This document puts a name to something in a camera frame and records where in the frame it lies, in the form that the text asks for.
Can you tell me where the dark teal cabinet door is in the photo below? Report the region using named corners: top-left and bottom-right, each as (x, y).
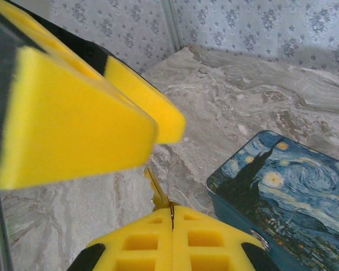
top-left (206, 129), bottom-right (339, 271)

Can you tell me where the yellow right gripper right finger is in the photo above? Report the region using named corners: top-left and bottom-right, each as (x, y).
top-left (171, 204), bottom-right (281, 271)

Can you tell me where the silver key with ring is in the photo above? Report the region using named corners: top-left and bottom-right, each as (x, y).
top-left (250, 228), bottom-right (270, 252)

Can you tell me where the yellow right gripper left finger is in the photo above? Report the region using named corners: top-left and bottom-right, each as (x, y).
top-left (69, 208), bottom-right (173, 271)

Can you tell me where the brass key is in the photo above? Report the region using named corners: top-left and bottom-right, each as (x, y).
top-left (142, 167), bottom-right (178, 226)

